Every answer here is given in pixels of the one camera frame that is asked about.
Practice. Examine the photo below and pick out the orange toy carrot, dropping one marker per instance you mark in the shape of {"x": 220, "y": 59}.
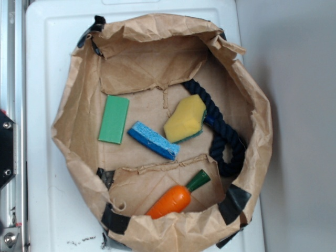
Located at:
{"x": 178, "y": 197}

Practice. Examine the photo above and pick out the brown paper bag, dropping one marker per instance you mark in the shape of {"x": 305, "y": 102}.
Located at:
{"x": 146, "y": 60}

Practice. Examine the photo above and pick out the yellow green sponge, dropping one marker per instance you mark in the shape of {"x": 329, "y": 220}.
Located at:
{"x": 187, "y": 120}

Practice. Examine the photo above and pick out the blue sponge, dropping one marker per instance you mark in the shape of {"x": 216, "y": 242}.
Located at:
{"x": 154, "y": 141}

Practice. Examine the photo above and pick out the green rectangular block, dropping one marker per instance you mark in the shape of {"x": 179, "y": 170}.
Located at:
{"x": 113, "y": 120}

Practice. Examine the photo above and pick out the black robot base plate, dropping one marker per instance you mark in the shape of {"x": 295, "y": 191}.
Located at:
{"x": 7, "y": 145}

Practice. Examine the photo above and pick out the aluminium rail frame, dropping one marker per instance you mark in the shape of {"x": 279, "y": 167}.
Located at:
{"x": 14, "y": 217}

